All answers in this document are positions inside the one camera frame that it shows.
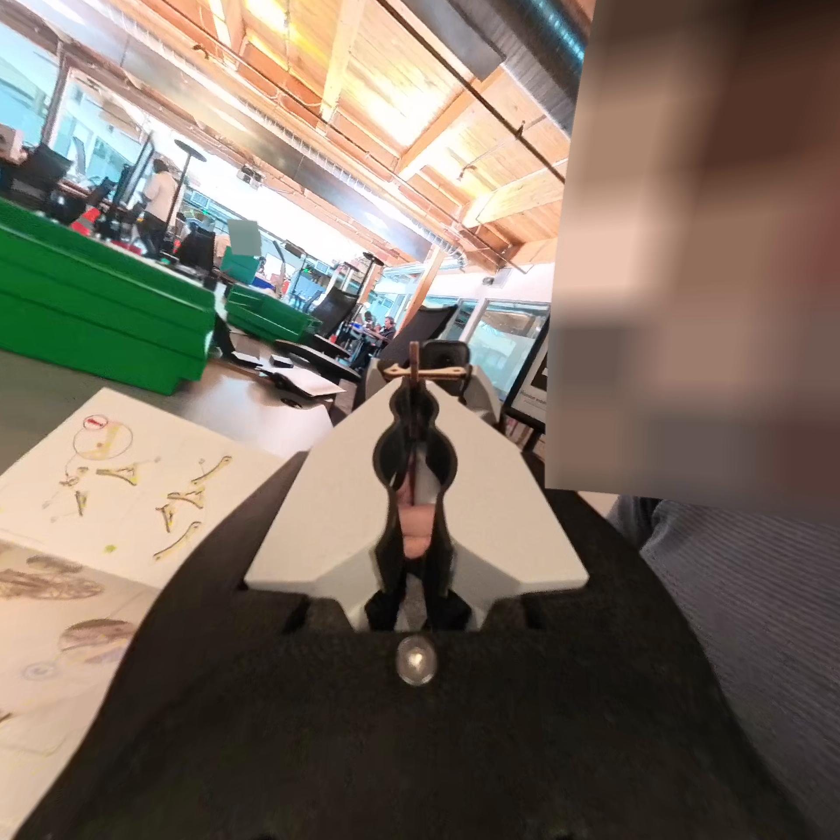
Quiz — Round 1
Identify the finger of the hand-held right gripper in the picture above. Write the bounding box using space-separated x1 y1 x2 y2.
459 364 501 432
363 357 399 416

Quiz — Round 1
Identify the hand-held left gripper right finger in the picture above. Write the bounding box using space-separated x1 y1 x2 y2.
427 386 589 631

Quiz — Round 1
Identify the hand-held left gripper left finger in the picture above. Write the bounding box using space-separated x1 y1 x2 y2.
244 386 403 632

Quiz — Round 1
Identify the curved wooden model part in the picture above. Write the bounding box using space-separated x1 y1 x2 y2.
381 363 475 383

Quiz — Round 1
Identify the person's right hand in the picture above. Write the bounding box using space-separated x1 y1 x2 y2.
397 486 439 560

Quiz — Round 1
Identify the black office chair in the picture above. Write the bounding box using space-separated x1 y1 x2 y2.
311 289 362 358
274 303 462 395

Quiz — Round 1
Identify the black framed marker sign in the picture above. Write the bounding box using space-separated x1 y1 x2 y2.
502 314 551 435

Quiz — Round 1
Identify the silver foil pouch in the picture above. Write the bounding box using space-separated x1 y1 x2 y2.
261 367 347 399

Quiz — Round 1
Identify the black floor lamp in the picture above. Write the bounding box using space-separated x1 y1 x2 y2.
363 252 386 316
172 139 209 231

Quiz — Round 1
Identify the low stack of green bins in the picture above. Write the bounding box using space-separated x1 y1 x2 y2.
220 246 324 343

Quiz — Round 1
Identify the black flat object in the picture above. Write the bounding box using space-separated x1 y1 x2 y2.
215 314 263 362

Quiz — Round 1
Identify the instruction booklet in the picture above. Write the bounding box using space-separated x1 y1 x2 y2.
0 387 296 840

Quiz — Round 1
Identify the person's torso grey sweater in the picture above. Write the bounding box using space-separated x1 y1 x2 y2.
607 495 840 840

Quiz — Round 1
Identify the grey ventilation duct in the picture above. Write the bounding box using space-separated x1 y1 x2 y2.
446 0 586 142

